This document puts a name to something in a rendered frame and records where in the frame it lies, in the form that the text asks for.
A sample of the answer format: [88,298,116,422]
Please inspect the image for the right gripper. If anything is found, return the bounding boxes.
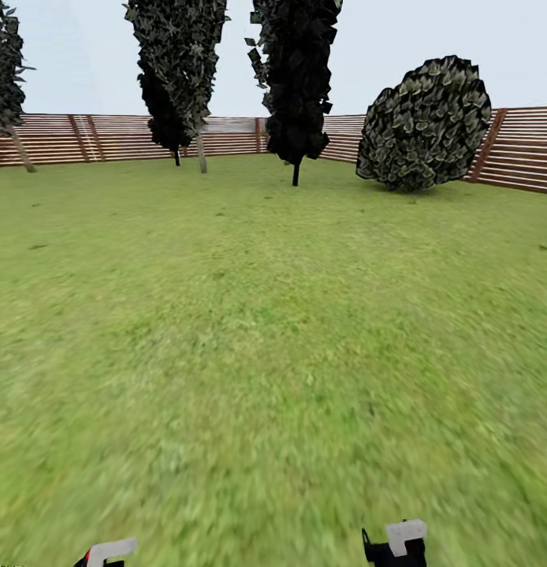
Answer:
[363,536,426,567]

